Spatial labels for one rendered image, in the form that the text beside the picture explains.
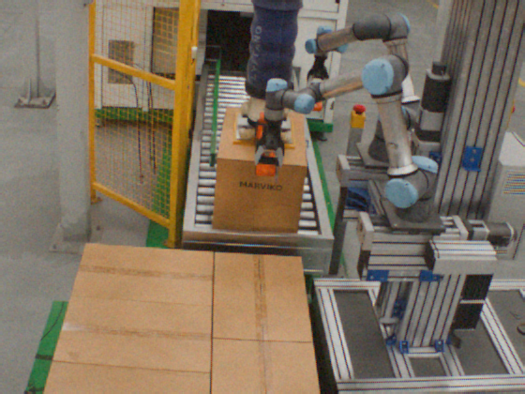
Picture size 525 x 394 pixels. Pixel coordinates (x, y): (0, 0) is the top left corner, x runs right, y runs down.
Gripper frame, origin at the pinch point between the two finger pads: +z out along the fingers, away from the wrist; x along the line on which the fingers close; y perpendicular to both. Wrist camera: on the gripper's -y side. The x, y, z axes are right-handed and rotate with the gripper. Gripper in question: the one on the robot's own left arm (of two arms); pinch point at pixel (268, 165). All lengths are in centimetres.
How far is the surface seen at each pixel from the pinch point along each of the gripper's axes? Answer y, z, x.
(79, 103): 89, 18, 99
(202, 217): 43, 54, 27
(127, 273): -8, 54, 56
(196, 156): 99, 49, 35
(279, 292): -12, 54, -10
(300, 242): 23, 50, -20
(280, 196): 28.0, 29.7, -8.7
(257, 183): 28.3, 24.2, 2.4
